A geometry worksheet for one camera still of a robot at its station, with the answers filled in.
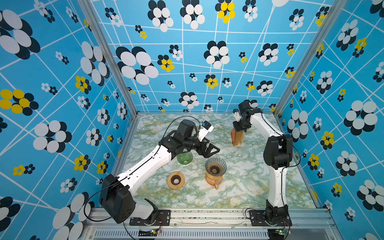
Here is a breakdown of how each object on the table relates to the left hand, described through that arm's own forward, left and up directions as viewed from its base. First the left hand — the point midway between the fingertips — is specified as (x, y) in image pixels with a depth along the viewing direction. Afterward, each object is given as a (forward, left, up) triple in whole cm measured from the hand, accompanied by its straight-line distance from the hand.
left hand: (214, 145), depth 72 cm
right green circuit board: (-33, -29, -25) cm, 51 cm away
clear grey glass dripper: (-4, -2, -14) cm, 15 cm away
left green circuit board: (-33, +30, -25) cm, 52 cm away
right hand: (+25, -20, -17) cm, 36 cm away
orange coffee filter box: (+18, -19, -19) cm, 33 cm away
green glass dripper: (+6, +16, -24) cm, 30 cm away
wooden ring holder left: (-8, +21, -26) cm, 34 cm away
